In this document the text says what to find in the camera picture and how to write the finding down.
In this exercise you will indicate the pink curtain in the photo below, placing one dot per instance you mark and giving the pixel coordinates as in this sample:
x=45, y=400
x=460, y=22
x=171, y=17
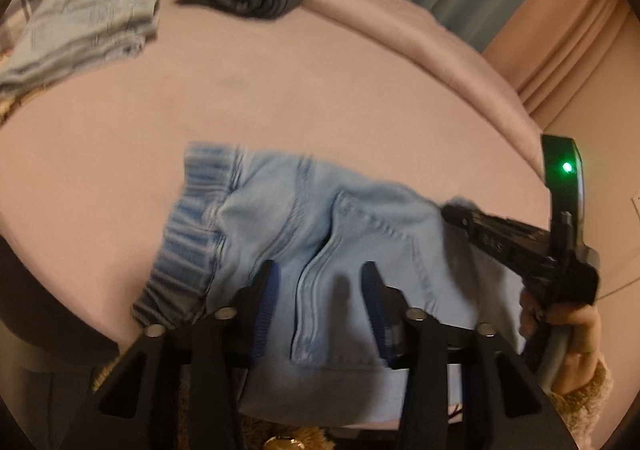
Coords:
x=565, y=54

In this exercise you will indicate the pink duvet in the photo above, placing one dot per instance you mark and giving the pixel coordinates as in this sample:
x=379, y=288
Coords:
x=400, y=14

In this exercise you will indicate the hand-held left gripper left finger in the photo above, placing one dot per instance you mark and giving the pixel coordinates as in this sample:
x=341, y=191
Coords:
x=264, y=302

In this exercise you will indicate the folded pale blue jeans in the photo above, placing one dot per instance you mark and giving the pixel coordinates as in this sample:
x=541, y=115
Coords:
x=75, y=37

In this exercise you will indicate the brown fuzzy clothing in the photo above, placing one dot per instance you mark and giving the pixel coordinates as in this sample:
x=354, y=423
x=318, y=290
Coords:
x=295, y=435

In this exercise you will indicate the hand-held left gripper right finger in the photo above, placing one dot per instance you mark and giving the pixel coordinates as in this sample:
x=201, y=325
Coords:
x=373, y=302

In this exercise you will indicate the light blue jeans pants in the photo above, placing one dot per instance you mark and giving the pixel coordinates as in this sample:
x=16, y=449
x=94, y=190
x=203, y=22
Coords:
x=320, y=250

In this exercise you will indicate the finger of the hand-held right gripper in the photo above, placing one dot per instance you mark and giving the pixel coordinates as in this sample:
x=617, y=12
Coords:
x=495, y=235

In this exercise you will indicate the person's right forearm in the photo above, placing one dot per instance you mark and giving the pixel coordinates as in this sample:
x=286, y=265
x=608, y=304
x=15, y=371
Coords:
x=582, y=397

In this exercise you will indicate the person's right hand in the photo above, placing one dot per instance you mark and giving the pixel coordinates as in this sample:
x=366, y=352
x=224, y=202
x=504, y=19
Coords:
x=575, y=335

